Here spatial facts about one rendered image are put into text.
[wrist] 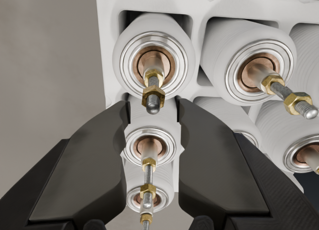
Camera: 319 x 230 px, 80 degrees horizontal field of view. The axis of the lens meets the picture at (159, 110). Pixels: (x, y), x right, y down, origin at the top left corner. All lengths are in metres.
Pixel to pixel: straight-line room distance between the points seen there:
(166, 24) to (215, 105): 0.16
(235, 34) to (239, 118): 0.11
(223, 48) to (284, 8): 0.12
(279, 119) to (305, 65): 0.09
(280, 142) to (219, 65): 0.16
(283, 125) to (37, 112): 0.58
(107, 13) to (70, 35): 0.23
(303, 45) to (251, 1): 0.09
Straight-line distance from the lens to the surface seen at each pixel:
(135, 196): 0.36
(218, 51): 0.24
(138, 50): 0.21
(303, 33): 0.35
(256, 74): 0.23
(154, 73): 0.18
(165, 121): 0.26
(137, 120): 0.26
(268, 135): 0.35
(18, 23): 0.55
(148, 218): 0.34
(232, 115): 0.29
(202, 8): 0.29
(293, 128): 0.34
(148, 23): 0.21
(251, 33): 0.24
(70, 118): 0.60
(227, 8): 0.29
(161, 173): 0.35
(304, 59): 0.31
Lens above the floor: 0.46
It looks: 59 degrees down
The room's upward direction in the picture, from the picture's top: 178 degrees clockwise
